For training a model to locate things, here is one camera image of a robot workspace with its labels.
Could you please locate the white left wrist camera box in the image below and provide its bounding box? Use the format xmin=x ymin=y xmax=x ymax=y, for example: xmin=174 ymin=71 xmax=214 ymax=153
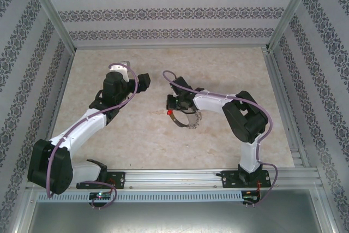
xmin=109 ymin=60 xmax=132 ymax=83

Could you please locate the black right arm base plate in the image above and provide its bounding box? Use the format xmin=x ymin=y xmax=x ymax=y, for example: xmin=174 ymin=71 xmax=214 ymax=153
xmin=221 ymin=170 xmax=272 ymax=189

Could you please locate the aluminium mounting rail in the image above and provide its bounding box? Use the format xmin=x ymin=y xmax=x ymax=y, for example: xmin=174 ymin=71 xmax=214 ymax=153
xmin=26 ymin=169 xmax=324 ymax=190

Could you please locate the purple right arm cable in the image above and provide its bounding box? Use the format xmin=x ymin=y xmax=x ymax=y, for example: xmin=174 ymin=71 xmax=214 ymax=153
xmin=163 ymin=70 xmax=279 ymax=207

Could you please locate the grey slotted cable duct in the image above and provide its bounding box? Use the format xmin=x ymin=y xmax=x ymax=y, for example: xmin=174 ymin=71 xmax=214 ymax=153
xmin=37 ymin=190 xmax=244 ymax=202

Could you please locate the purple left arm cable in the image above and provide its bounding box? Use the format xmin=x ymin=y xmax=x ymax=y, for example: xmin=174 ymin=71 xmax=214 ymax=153
xmin=46 ymin=63 xmax=138 ymax=210

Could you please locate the aluminium side rail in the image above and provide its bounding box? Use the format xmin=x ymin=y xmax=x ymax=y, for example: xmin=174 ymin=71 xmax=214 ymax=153
xmin=37 ymin=49 xmax=75 ymax=170
xmin=262 ymin=48 xmax=311 ymax=168

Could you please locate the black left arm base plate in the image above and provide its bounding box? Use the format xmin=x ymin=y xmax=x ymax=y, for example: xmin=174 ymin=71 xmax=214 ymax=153
xmin=76 ymin=171 xmax=127 ymax=190

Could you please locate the aluminium frame post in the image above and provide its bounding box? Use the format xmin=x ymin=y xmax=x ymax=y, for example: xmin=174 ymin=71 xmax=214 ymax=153
xmin=267 ymin=0 xmax=319 ymax=51
xmin=23 ymin=0 xmax=76 ymax=51

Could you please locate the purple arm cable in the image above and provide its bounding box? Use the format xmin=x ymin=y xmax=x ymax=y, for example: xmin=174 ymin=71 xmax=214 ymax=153
xmin=163 ymin=70 xmax=279 ymax=207
xmin=46 ymin=63 xmax=138 ymax=210

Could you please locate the steel sheet panel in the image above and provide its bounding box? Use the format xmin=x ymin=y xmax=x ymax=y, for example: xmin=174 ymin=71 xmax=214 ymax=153
xmin=27 ymin=189 xmax=336 ymax=233

